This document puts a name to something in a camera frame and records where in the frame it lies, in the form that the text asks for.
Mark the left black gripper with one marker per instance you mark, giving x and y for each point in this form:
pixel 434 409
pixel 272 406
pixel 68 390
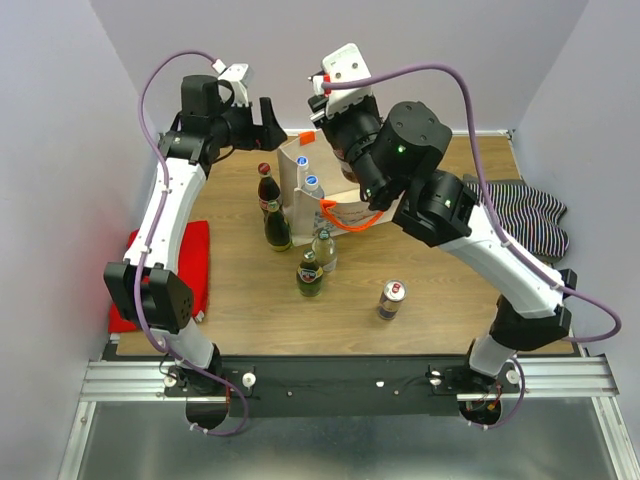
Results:
pixel 266 137

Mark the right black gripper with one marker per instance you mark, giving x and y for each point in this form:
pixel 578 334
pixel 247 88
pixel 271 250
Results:
pixel 330 123

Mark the cola glass bottle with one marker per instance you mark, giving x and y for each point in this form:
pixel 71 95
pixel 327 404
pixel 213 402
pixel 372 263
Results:
pixel 345 166
pixel 268 189

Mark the clear plastic water bottle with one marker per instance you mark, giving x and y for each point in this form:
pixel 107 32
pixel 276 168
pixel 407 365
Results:
pixel 302 170

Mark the blue label water bottle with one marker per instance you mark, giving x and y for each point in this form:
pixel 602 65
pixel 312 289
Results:
pixel 311 186

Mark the beige canvas tote bag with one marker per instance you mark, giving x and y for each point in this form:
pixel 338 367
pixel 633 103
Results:
pixel 341 211

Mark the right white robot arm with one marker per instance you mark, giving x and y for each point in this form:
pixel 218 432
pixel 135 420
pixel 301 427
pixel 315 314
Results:
pixel 446 214

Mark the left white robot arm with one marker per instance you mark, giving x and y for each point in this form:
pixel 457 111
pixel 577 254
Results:
pixel 144 285

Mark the rear green glass bottle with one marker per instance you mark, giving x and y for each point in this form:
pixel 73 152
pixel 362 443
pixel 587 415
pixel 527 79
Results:
pixel 276 228

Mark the clear glass soda bottle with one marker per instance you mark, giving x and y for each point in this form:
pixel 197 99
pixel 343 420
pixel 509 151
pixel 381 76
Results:
pixel 325 250

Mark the red bull energy can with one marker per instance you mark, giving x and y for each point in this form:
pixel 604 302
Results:
pixel 392 296

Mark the red folded cloth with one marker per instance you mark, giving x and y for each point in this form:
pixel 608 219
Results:
pixel 193 269

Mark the front green beer bottle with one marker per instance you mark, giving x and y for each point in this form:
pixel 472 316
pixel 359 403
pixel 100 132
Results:
pixel 309 275

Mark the striped folded cloth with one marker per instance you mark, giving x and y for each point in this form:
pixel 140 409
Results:
pixel 532 217

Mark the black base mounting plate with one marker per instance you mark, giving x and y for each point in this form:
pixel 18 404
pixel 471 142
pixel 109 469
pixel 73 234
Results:
pixel 333 386

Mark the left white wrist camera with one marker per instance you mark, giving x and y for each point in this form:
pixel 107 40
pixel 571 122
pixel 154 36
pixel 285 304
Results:
pixel 236 77

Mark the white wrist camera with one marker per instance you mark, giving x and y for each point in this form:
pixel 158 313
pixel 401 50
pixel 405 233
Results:
pixel 236 77
pixel 344 65

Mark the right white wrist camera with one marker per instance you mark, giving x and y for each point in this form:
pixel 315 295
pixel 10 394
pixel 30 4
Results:
pixel 344 65

